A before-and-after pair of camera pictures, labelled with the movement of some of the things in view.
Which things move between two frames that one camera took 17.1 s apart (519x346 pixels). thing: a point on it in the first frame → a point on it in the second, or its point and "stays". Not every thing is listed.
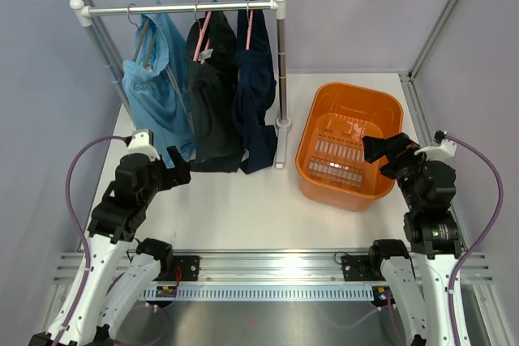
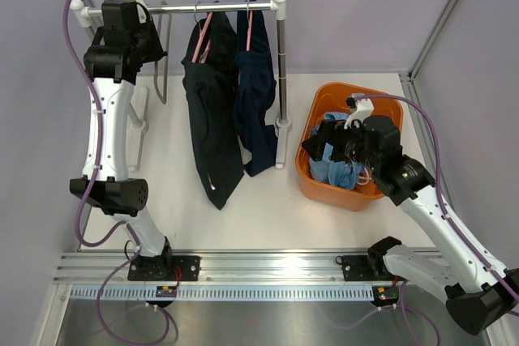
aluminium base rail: x=281 y=266 stays
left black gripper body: x=163 y=178 → x=146 y=40
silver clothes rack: x=82 y=12 stays
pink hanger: x=250 y=18 stays
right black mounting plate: x=358 y=268 stays
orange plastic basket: x=332 y=118 stays
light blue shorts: x=156 y=89 → x=339 y=173
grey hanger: x=145 y=61 → x=163 y=98
